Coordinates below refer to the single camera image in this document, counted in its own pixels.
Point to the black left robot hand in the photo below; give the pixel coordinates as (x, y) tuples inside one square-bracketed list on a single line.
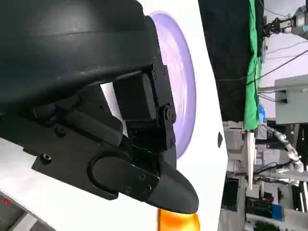
[(72, 60)]

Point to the grey cabinet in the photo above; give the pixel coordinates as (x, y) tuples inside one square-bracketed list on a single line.
[(292, 103)]

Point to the lilac plate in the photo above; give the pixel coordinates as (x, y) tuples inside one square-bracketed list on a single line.
[(179, 72)]

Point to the orange toy bread roll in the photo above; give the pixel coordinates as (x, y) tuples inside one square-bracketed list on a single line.
[(178, 222)]

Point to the black cloth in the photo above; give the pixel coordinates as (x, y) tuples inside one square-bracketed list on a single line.
[(226, 60)]

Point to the green cloth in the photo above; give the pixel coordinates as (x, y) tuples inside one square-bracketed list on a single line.
[(252, 72)]

